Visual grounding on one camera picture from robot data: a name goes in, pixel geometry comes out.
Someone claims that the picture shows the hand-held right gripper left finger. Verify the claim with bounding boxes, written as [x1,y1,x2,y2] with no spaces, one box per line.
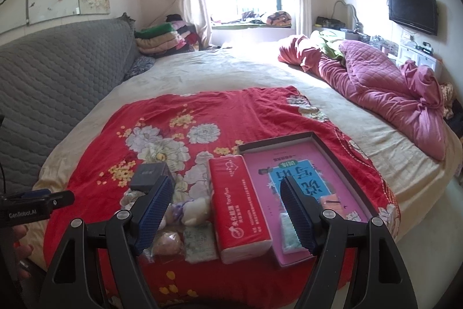
[39,174,174,309]

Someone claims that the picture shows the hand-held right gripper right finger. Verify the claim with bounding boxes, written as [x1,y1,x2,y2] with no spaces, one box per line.
[279,175,424,309]

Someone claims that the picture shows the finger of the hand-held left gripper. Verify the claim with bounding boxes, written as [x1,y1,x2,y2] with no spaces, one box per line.
[44,190,75,211]
[16,188,51,200]

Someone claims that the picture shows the green printed tissue packet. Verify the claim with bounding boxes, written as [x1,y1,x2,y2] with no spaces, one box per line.
[280,213,309,255]
[183,223,220,263]

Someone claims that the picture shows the small dark box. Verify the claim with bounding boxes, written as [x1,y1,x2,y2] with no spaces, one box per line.
[129,162,176,199]

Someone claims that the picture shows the white fluffy puffs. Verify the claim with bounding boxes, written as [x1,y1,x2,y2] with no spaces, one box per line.
[183,198,212,227]

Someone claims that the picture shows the red tissue pack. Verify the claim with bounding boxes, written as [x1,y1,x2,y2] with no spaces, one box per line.
[208,155,273,264]

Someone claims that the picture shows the grey shallow box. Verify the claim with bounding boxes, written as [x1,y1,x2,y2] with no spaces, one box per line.
[238,131,380,268]

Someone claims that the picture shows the person's left hand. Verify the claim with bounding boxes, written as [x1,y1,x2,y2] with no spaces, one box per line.
[11,224,32,281]

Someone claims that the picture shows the peach round sponge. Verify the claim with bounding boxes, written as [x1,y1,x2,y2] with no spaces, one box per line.
[152,231,183,256]

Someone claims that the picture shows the pink book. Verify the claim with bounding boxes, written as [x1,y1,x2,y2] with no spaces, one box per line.
[243,140,366,266]

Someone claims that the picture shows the grey quilted headboard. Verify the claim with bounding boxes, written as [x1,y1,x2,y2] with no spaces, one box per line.
[0,17,140,194]

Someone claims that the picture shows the red floral blanket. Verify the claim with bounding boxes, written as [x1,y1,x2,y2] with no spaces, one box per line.
[67,85,400,309]

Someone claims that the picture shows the dark patterned pillow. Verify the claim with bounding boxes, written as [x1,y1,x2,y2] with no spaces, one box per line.
[124,56,157,81]

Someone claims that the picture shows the bed with beige sheet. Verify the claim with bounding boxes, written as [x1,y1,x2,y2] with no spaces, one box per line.
[27,37,456,266]

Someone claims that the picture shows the pink quilt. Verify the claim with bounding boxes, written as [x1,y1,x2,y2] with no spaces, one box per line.
[278,35,446,161]

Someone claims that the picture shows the stack of folded blankets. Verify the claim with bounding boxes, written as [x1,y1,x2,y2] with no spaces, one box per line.
[135,15,203,58]

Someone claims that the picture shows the green garment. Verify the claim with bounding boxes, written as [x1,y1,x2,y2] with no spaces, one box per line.
[311,30,348,60]

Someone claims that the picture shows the floral cloth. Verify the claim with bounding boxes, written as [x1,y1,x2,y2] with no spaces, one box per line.
[439,83,455,118]

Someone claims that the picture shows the black stereo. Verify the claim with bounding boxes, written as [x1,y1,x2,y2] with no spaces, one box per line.
[315,17,348,31]

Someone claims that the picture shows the white cabinet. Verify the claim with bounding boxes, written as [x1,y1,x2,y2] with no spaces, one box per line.
[396,41,444,74]

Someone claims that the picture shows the brown patterned blanket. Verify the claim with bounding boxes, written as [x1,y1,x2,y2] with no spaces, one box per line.
[261,10,293,28]

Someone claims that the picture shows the dark clothes pile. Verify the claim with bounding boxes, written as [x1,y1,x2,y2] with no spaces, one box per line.
[237,8,266,23]

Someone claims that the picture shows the black television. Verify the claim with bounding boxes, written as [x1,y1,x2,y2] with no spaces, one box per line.
[387,0,439,36]

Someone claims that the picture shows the white curved frame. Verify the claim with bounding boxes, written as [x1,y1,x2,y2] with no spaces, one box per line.
[333,0,360,32]

